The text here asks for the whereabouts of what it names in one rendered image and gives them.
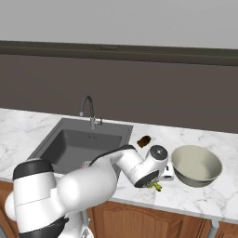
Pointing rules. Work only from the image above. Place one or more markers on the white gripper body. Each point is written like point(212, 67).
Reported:
point(168, 174)

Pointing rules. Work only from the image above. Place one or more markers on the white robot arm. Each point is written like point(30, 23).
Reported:
point(83, 186)

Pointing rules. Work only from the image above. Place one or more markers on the green broccoli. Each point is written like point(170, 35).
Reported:
point(156, 186)

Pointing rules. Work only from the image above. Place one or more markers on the pale grey-green bowl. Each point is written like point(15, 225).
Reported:
point(196, 167)

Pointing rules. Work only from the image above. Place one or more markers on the brown sweet potato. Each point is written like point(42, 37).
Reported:
point(144, 141)

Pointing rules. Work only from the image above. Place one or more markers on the dark grey sink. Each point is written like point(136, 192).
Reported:
point(83, 142)

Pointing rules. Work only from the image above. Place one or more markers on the wooden cupboard door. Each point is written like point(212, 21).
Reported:
point(145, 221)
point(6, 204)
point(228, 231)

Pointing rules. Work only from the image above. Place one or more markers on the grey curved tap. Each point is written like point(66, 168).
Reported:
point(91, 117)

